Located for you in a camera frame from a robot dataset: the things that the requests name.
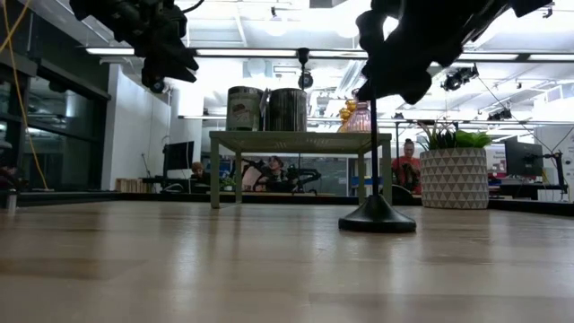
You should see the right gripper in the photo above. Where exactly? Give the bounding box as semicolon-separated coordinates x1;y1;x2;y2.
361;0;508;105

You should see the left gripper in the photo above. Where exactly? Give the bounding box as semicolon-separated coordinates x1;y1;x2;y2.
102;0;200;89

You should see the pink glass candle holder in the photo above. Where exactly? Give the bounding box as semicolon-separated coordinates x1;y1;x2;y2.
343;88;374;134

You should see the candle tin white green label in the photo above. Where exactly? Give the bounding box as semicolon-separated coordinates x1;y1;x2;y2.
225;85;265;133

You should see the black metal candlestick holder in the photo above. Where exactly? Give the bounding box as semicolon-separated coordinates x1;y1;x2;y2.
297;47;311;91
338;8;417;234

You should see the candle tin brown label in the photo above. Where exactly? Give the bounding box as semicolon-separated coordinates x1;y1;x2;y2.
263;87;309;133

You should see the black ceiling spotlight cluster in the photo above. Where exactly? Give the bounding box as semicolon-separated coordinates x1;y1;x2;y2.
440;65;480;92

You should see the long ceiling strip light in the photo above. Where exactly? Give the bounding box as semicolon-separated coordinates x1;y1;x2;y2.
84;47;574;63

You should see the person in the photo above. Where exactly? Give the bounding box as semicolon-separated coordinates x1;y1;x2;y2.
190;161;211;186
257;155;288;193
392;137;423;195

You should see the black computer monitor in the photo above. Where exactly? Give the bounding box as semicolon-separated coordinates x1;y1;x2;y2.
504;136;545;179
161;141;196;179

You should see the round white ceiling lamp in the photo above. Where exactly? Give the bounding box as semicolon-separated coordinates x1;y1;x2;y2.
264;13;289;38

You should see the succulent in triangle-patterned pot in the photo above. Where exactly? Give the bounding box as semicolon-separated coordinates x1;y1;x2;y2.
419;120;494;211

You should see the mint perforated metal shelf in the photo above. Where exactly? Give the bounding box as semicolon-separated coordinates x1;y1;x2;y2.
208;130;394;211

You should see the wooden crate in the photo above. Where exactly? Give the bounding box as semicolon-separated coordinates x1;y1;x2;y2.
115;178;144;193

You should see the black office desk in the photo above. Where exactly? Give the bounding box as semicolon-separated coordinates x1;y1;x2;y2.
488;181;570;202

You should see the black aluminium table frame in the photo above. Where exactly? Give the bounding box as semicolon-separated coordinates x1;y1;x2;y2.
0;190;574;219

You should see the yellow cable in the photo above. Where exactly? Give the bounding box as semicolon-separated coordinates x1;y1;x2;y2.
0;0;49;192

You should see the small white post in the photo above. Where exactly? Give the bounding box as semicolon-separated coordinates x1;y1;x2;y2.
2;190;19;213

